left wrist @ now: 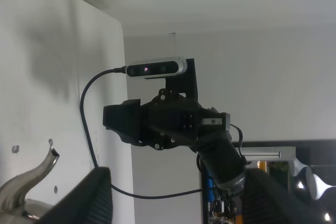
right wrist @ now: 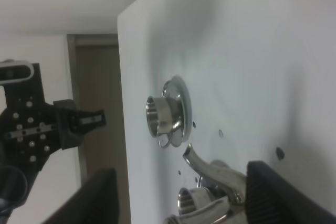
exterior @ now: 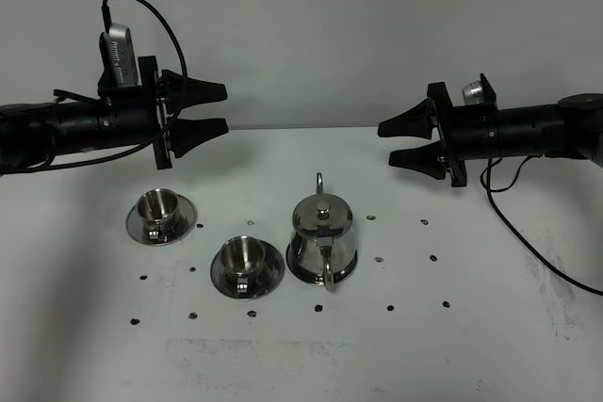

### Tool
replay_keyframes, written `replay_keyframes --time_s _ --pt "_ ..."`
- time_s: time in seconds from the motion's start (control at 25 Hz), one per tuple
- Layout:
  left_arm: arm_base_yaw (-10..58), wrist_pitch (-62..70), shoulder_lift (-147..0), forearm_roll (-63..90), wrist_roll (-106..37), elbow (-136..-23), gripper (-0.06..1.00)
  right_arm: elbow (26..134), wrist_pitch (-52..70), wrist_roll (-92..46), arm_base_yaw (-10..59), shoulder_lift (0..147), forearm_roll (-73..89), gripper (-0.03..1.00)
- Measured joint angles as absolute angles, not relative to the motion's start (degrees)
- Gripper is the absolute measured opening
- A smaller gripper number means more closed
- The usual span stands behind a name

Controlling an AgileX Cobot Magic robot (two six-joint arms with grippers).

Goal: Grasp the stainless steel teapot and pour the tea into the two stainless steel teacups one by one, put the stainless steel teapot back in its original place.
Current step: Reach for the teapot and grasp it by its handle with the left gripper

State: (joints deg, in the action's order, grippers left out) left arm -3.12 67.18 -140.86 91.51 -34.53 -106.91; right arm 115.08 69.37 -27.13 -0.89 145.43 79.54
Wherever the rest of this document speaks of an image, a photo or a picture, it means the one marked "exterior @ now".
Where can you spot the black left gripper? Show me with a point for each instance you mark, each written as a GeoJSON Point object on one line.
{"type": "Point", "coordinates": [131, 116]}

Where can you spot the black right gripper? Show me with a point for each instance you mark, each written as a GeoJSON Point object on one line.
{"type": "Point", "coordinates": [467, 132]}

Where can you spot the stainless steel teapot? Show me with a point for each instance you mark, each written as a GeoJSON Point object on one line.
{"type": "Point", "coordinates": [322, 249]}

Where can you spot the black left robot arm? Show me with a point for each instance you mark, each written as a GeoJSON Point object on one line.
{"type": "Point", "coordinates": [33, 135]}

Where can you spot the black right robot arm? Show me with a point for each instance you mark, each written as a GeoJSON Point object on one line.
{"type": "Point", "coordinates": [570, 128]}

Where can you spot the far stainless steel teacup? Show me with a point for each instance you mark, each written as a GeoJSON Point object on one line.
{"type": "Point", "coordinates": [159, 212]}

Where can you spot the stainless steel teacup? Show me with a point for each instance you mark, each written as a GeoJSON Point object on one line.
{"type": "Point", "coordinates": [159, 212]}
{"type": "Point", "coordinates": [242, 259]}

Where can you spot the far stainless steel saucer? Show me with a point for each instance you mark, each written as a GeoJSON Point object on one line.
{"type": "Point", "coordinates": [133, 224]}

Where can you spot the stainless steel saucer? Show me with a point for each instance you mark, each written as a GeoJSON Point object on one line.
{"type": "Point", "coordinates": [269, 279]}
{"type": "Point", "coordinates": [133, 224]}

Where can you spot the near stainless steel teacup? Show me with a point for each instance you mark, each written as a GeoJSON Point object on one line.
{"type": "Point", "coordinates": [242, 259]}

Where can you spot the near stainless steel saucer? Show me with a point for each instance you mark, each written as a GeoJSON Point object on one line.
{"type": "Point", "coordinates": [269, 279]}

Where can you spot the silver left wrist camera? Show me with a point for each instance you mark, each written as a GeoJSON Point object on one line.
{"type": "Point", "coordinates": [119, 57]}

